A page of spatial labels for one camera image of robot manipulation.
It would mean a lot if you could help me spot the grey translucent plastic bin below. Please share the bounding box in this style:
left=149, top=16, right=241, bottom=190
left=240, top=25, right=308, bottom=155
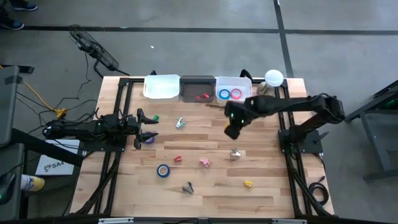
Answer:
left=179, top=75, right=217, bottom=104

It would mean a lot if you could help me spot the coiled black cable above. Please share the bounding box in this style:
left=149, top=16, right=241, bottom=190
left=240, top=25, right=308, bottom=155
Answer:
left=308, top=175, right=330, bottom=207

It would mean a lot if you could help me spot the black device green light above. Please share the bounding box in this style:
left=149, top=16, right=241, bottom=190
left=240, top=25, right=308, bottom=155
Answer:
left=0, top=172, right=16, bottom=205

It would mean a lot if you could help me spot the black power cable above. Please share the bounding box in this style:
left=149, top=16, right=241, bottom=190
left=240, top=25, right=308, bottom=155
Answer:
left=37, top=51, right=99, bottom=125

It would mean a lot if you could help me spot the white paper sheet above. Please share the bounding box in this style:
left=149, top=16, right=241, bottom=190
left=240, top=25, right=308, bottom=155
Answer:
left=34, top=138, right=81, bottom=177

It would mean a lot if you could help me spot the grey case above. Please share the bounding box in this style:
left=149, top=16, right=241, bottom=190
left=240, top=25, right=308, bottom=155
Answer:
left=0, top=65, right=21, bottom=147
left=0, top=142, right=25, bottom=222

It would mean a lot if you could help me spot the black strap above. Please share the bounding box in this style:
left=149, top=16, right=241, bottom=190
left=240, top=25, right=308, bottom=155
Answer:
left=239, top=68, right=254, bottom=83

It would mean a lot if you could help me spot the person's shoe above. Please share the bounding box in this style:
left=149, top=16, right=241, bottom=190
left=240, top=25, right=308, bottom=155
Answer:
left=0, top=17, right=25, bottom=31
left=8, top=0, right=39, bottom=12

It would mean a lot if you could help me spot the black metal stand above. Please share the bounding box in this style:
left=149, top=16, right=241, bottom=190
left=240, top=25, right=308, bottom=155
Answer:
left=344, top=80, right=398, bottom=182

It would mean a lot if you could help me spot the white yellow bottle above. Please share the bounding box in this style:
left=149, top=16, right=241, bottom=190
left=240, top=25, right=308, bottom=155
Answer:
left=20, top=174, right=45, bottom=193

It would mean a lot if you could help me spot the white mushroom lamp brass stem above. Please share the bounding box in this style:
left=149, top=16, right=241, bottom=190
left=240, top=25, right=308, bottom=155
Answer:
left=256, top=68, right=285, bottom=98

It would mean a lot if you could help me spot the purple tape roll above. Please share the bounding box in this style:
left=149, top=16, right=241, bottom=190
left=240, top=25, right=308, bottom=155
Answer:
left=142, top=131, right=156, bottom=145

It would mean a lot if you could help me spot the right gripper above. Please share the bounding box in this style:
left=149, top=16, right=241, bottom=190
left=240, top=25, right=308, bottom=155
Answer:
left=224, top=96, right=253, bottom=140

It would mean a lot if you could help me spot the dark blue tape roll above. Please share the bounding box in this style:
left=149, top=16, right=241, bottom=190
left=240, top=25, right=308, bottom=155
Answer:
left=156, top=164, right=171, bottom=179

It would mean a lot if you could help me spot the black wire floor fan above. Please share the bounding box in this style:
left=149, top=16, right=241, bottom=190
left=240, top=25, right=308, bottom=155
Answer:
left=68, top=24, right=131, bottom=78

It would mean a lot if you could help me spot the white plastic bin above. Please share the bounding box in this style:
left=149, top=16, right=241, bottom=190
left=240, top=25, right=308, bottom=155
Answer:
left=143, top=74, right=181, bottom=103
left=215, top=76, right=253, bottom=105

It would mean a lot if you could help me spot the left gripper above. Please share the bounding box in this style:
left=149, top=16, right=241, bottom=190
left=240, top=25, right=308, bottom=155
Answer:
left=123, top=108, right=159, bottom=149

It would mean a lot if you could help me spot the black metal beam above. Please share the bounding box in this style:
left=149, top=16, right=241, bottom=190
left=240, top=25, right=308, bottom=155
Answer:
left=11, top=128, right=85, bottom=167

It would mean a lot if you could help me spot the black aluminium table frame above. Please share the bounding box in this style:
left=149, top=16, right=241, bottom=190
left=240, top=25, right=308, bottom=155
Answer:
left=70, top=76, right=335, bottom=218

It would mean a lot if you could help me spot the silver metal bracket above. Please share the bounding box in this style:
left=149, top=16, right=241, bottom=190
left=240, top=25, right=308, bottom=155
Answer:
left=98, top=217, right=135, bottom=224
left=271, top=218, right=307, bottom=224

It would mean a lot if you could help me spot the yellow cable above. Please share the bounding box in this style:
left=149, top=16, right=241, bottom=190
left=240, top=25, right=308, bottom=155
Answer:
left=0, top=64, right=68, bottom=119

